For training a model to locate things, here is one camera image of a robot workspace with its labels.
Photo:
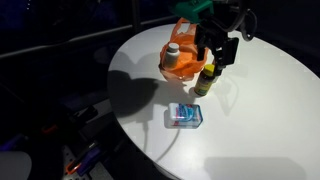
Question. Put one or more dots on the grey rounded object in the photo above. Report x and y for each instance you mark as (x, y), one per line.
(14, 166)

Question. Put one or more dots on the dark metal rail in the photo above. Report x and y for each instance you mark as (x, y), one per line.
(83, 36)

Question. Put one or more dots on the blue and white packet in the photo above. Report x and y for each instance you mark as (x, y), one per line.
(184, 115)

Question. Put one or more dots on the brown bottle with yellow lid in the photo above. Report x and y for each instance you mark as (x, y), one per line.
(204, 82)

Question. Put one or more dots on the dark vertical post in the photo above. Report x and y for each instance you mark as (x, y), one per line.
(136, 15)

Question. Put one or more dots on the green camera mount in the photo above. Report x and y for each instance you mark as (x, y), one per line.
(193, 8)

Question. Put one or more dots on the white bottle with white lid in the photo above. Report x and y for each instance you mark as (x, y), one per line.
(172, 56)

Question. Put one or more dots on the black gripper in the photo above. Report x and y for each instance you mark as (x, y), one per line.
(216, 28)

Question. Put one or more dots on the orange plastic bag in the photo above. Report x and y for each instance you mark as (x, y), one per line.
(186, 63)

